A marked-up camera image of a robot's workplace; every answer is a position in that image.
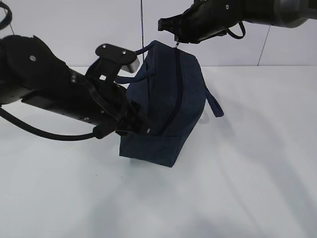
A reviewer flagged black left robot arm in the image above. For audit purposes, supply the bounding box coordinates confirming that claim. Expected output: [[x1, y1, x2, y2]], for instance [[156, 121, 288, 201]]
[[0, 35, 151, 135]]

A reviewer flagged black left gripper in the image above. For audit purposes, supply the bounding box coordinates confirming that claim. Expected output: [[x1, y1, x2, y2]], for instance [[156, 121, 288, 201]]
[[115, 100, 151, 136]]

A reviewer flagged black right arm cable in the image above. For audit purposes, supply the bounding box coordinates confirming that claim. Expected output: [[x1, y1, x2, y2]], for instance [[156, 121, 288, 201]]
[[226, 21, 246, 39]]

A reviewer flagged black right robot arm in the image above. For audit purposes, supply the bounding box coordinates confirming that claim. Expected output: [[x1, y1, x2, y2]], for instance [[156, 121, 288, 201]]
[[158, 0, 317, 44]]

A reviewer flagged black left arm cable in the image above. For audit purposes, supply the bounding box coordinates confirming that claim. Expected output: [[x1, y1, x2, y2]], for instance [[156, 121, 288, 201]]
[[0, 4, 109, 141]]

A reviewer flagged dark blue lunch bag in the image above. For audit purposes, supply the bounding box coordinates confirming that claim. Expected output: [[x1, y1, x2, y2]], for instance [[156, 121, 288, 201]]
[[116, 40, 224, 168]]

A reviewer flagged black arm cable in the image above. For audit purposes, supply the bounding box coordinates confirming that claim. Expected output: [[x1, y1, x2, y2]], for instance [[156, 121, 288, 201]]
[[0, 4, 109, 141], [226, 21, 246, 39]]

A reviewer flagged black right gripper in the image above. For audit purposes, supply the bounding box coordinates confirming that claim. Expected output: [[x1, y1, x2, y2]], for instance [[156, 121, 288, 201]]
[[158, 14, 198, 44]]

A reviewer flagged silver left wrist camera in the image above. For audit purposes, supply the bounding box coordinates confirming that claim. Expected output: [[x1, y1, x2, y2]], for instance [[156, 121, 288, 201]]
[[95, 44, 140, 73]]

